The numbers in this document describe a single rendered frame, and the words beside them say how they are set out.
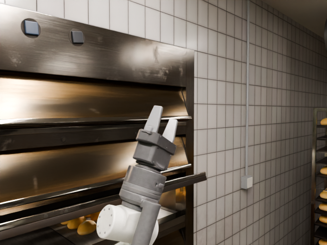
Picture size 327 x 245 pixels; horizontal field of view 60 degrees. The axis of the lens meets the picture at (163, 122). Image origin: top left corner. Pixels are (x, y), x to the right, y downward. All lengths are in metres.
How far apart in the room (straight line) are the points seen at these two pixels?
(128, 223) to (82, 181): 0.59
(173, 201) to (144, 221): 1.13
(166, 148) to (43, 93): 0.60
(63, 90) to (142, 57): 0.42
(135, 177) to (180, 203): 1.09
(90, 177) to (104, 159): 0.10
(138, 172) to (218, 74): 1.32
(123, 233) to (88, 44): 0.80
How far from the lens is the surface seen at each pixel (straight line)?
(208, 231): 1.89
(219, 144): 1.85
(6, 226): 0.96
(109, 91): 1.25
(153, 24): 1.45
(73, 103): 1.14
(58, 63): 1.13
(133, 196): 0.60
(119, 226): 0.59
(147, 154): 0.60
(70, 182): 1.15
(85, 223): 1.46
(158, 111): 0.61
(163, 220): 1.58
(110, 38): 1.27
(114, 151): 1.27
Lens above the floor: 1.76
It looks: 2 degrees down
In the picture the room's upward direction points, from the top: straight up
